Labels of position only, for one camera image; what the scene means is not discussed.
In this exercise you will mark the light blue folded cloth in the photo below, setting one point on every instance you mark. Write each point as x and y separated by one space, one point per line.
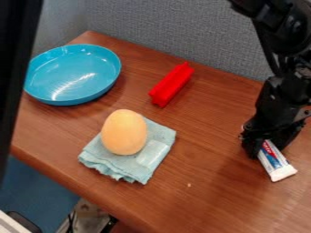
122 167

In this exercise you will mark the blue plastic plate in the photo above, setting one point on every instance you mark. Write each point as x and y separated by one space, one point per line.
72 74

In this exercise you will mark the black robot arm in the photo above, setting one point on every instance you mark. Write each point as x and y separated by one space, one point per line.
281 23

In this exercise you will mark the dark foreground post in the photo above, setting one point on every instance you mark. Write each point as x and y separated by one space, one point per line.
18 22

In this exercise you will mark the red plastic block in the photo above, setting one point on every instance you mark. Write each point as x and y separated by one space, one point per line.
171 84

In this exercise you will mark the clear small plastic bottle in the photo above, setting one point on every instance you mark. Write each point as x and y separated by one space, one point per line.
152 154

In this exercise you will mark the orange egg-shaped sponge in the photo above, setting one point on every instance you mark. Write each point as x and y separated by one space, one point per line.
124 132

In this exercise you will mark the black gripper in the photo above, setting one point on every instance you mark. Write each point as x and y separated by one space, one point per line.
277 119

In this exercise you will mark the white toothpaste tube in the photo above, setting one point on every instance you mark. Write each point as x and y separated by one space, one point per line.
275 163

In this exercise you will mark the grey stand under table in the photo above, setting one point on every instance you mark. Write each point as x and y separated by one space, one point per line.
86 219

